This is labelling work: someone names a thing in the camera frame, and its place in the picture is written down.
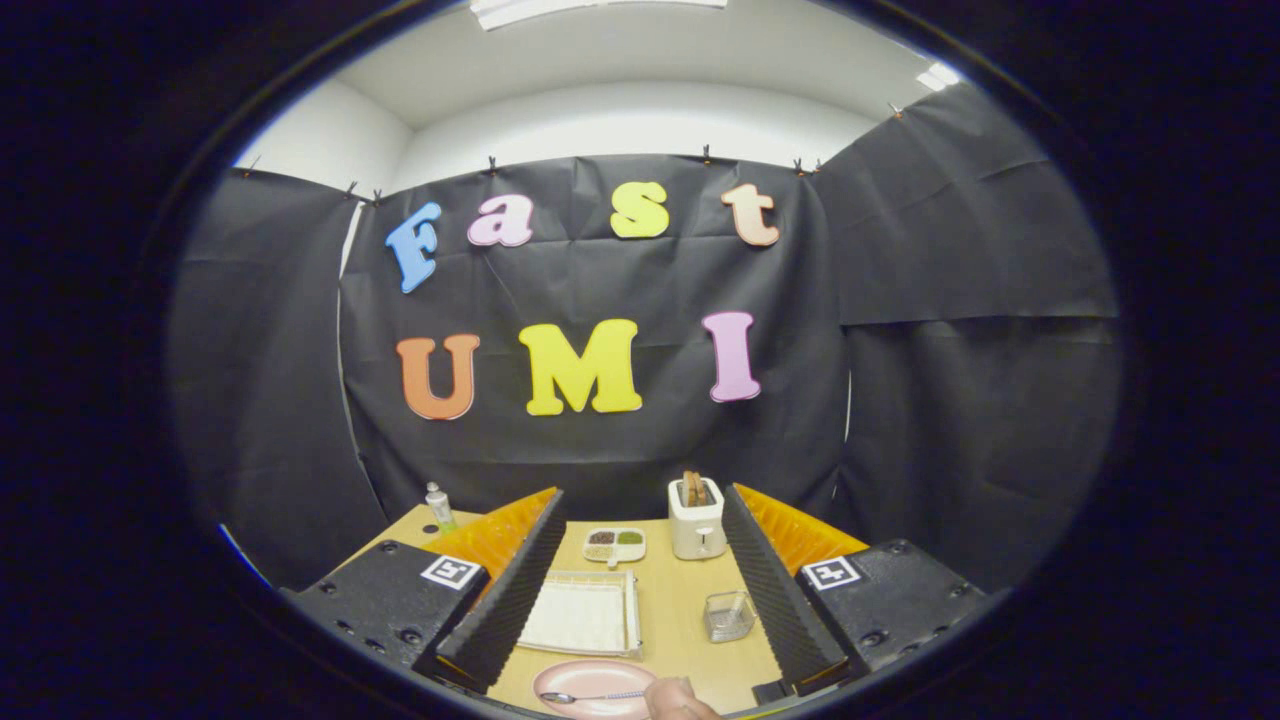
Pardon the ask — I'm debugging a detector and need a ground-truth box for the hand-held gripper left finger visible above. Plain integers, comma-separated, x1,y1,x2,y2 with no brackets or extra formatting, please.
278,487,568,696

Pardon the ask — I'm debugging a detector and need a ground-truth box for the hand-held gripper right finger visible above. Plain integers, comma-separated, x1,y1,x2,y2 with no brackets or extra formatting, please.
718,483,989,696

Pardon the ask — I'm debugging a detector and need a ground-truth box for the clear square basket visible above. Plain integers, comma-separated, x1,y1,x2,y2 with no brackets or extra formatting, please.
703,590,757,643

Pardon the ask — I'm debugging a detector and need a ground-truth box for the white wire dish rack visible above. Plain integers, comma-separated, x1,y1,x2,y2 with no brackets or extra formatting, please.
517,570,643,658

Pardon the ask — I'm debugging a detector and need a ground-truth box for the blue checked handle spoon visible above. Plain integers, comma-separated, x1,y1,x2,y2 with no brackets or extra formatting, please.
540,688,649,706

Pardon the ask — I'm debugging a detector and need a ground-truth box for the pink plate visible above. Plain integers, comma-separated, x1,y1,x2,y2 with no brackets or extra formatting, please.
533,658,663,720

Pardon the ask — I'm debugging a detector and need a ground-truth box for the white toaster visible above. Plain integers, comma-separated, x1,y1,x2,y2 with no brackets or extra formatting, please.
668,478,727,561

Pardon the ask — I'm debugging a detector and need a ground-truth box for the white divided tray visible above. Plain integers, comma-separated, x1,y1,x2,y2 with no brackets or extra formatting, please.
583,526,647,569

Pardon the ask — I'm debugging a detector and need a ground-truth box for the black backdrop cloth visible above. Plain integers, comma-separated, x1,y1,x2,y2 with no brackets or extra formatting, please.
165,82,1121,596

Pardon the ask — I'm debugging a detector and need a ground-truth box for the row of black cloth clips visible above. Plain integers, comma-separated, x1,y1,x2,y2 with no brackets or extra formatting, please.
240,100,906,206

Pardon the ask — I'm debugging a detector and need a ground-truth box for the long ceiling light panel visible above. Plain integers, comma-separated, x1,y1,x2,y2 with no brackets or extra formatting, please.
470,0,728,29

